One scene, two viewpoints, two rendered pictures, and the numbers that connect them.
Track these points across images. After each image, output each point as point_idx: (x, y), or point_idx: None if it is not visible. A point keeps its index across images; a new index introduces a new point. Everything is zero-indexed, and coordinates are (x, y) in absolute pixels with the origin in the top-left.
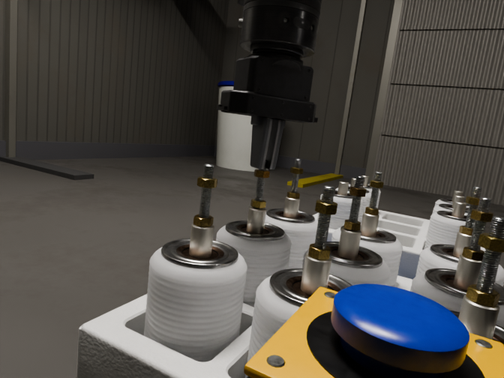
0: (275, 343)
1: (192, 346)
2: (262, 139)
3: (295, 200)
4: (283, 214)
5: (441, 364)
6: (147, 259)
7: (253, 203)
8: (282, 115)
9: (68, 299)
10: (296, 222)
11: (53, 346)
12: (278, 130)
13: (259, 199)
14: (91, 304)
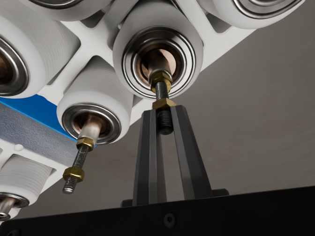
0: None
1: None
2: (195, 145)
3: (84, 135)
4: (101, 126)
5: None
6: (172, 161)
7: (170, 79)
8: (167, 214)
9: (221, 126)
10: (91, 103)
11: (237, 87)
12: (152, 175)
13: (161, 82)
14: (211, 121)
